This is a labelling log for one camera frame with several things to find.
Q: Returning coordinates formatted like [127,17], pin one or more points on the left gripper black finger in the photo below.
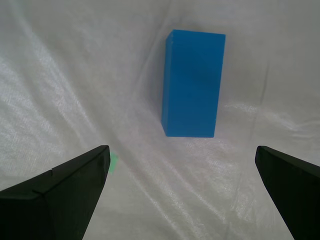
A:
[37,212]
[300,195]

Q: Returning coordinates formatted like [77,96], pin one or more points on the blue rectangular block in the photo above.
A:
[192,87]

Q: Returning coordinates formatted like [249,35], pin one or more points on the small green tape mark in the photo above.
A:
[113,162]

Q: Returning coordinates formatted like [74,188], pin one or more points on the white table cloth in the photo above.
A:
[75,75]

